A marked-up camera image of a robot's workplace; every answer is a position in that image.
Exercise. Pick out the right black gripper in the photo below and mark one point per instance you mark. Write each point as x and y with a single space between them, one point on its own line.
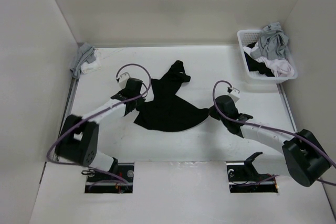
212 113

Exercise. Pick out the black tank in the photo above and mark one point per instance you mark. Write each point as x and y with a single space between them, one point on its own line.
260 67
167 112

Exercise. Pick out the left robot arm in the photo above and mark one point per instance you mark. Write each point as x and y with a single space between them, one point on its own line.
80 146

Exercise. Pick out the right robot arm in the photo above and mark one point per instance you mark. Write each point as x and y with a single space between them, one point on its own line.
305 158

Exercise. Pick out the black tank top in basket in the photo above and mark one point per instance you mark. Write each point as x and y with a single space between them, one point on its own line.
260 67

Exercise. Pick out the folded white tank top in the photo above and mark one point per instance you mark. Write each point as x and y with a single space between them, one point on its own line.
88 68

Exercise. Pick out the folded grey tank top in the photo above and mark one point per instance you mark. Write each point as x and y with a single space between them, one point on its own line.
85 53

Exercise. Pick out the white tank top in basket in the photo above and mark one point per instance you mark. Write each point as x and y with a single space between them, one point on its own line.
279 68

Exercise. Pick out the grey tank top in basket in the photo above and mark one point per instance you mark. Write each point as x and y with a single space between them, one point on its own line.
272 43

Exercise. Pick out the white plastic basket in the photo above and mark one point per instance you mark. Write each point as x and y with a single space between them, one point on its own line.
248 36

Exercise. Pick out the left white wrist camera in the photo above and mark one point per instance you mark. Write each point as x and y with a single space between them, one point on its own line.
122 80

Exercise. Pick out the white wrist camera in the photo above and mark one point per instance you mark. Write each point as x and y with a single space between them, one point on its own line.
122 80
233 93

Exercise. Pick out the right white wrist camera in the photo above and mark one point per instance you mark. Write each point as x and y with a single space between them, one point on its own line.
233 93

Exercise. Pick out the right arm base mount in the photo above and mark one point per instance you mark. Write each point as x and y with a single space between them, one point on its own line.
244 178

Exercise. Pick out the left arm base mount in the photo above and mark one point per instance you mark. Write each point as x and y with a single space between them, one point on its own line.
102 183

